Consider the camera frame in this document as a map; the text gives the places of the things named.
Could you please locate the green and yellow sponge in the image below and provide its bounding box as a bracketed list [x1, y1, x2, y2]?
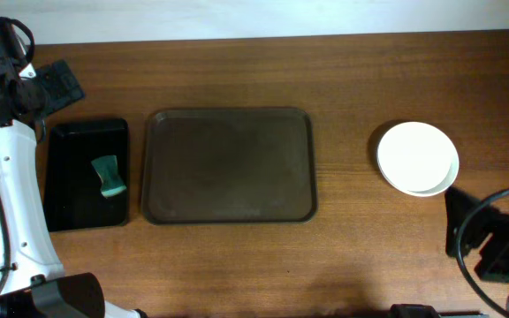
[91, 155, 126, 199]

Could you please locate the pale green plate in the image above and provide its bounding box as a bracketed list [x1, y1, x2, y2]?
[376, 122, 459, 175]

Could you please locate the pale blue plate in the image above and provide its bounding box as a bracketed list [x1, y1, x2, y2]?
[378, 153, 460, 197]

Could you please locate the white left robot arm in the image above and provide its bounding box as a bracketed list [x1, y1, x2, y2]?
[0, 59, 144, 317]

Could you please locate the small black tray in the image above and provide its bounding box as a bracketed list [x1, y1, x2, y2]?
[43, 118, 129, 232]

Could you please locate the large brown tray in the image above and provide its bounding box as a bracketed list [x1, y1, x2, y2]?
[141, 107, 318, 225]

